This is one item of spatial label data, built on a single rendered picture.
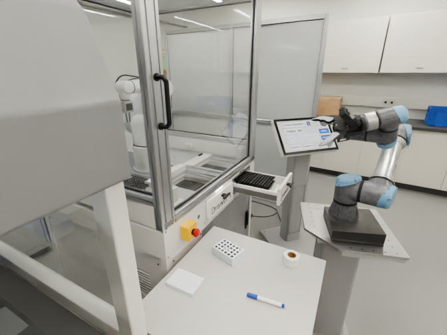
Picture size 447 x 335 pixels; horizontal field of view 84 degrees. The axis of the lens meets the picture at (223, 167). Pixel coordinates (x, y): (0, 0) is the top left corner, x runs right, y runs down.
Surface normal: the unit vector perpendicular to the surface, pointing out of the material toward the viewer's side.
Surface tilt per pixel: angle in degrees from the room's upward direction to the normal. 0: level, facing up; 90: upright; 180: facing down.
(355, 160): 90
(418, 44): 90
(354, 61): 90
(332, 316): 90
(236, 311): 0
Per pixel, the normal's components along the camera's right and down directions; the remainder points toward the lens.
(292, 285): 0.00, -0.93
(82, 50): 0.83, -0.18
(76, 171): 0.88, 0.17
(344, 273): -0.20, 0.35
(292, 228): 0.33, 0.34
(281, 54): -0.52, 0.30
